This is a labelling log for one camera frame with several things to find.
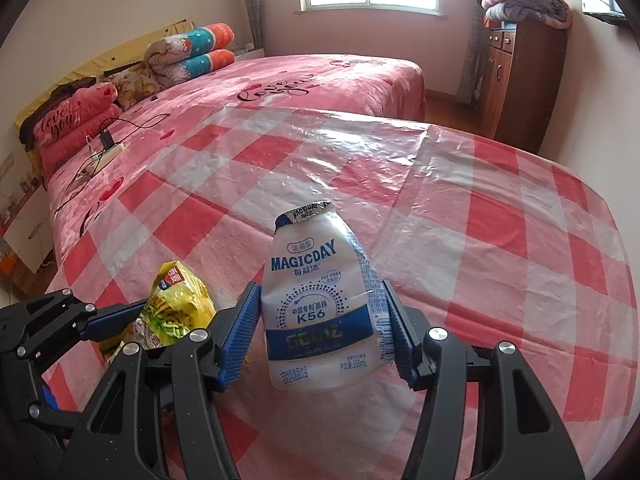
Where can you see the white drink bottle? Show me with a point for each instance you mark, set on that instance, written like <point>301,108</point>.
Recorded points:
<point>315,300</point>

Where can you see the white board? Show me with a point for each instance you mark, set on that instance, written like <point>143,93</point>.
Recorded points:
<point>27,230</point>

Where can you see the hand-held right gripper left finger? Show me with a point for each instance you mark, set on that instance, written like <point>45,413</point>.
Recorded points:
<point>242,335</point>

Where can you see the floral pillow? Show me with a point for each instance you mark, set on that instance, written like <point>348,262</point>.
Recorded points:
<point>132,85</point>

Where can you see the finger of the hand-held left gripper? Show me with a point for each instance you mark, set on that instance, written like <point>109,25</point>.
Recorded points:
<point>35,410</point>
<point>115,320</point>

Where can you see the grey patterned curtain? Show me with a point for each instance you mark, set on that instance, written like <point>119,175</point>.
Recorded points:
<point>475,35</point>
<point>251,5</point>

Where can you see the pink printed pillow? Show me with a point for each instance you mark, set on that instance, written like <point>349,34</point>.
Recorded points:
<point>70,115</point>
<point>70,155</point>

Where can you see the pink printed bedspread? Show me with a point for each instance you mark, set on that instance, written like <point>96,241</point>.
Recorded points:
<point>300,80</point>

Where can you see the yellow snack packet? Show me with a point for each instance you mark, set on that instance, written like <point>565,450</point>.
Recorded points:
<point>175,305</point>

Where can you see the black charger plug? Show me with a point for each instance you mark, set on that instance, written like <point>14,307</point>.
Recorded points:
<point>106,139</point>

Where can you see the brown wooden cabinet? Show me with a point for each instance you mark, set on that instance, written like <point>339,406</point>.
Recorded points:
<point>525,85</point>

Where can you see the cardboard box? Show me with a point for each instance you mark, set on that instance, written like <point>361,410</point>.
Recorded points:
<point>12,270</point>

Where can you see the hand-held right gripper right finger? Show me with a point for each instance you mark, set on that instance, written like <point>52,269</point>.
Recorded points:
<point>402,340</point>

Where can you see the folded grey pink blanket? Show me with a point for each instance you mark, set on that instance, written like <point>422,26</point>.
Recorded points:
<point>525,5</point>

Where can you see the yellow headboard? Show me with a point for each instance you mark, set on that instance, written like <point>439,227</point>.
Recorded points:
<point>100,55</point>

